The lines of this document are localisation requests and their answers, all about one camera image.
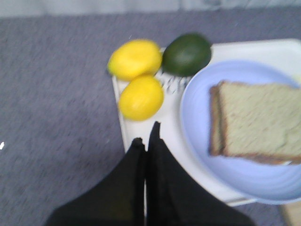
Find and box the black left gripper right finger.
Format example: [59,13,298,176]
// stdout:
[146,122,254,226]

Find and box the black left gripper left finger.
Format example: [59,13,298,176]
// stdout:
[45,138,146,226]

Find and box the light blue round plate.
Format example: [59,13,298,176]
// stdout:
[179,60,301,206]

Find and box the bread slice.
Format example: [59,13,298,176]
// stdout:
[209,85,301,165]
[217,81,301,160]

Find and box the white serving tray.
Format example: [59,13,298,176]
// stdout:
[111,39,301,207]

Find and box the front yellow lemon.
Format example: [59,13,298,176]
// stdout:
[118,75,164,121]

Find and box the yellow lemon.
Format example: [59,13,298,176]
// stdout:
[107,39,162,81]
[118,75,164,121]

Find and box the wooden cutting board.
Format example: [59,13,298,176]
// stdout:
[280,202,301,226]

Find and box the rear yellow lemon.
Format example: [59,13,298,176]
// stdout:
[107,39,162,81]

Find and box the green lime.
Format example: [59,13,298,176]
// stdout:
[161,33,212,77]

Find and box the white curtain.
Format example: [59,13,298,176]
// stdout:
[0,0,301,18]

